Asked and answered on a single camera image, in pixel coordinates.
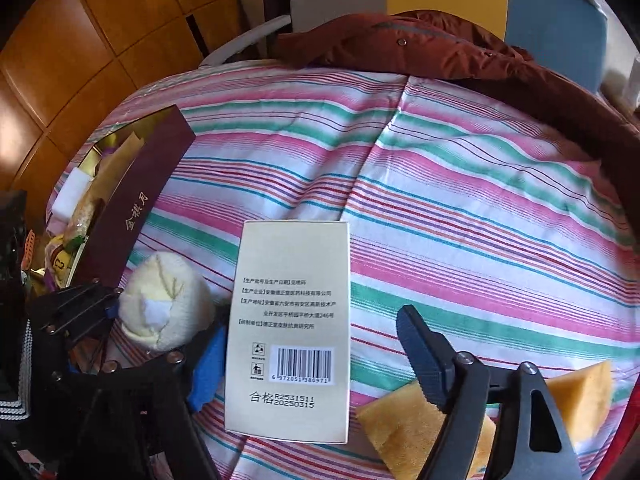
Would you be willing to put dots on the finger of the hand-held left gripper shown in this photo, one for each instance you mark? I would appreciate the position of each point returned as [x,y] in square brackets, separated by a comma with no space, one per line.
[75,307]

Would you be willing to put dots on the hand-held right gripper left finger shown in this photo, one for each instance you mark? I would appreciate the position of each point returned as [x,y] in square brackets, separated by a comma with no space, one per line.
[207,370]

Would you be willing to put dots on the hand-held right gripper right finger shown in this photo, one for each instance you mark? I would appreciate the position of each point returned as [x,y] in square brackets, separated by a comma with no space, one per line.
[425,355]

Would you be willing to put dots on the yellow packet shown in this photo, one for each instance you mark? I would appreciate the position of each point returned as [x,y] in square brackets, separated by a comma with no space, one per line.
[62,262]

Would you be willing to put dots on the clear snack packet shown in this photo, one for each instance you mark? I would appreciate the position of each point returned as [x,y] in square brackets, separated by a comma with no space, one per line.
[87,217]

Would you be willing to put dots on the white sock ball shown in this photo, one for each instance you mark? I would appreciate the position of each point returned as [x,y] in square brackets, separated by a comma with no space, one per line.
[160,280]

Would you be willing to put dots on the maroon gift box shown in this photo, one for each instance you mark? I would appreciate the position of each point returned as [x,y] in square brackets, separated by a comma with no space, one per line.
[140,195]

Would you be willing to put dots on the cream cardboard box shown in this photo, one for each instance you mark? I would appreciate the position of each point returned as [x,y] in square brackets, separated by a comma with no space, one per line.
[295,270]

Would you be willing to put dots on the yellow sponge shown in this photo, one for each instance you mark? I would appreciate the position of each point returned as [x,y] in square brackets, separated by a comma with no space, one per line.
[400,435]
[122,157]

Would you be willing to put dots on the striped bed sheet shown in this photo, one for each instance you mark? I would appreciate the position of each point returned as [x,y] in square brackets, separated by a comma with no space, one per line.
[450,240]

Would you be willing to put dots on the wooden wardrobe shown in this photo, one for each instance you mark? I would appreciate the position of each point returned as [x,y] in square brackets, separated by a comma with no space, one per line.
[100,35]

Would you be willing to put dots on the maroon padded jacket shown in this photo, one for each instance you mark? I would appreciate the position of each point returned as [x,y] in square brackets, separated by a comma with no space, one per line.
[450,55]

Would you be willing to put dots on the grey bed rail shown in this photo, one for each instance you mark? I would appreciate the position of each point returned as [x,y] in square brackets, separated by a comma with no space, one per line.
[240,42]

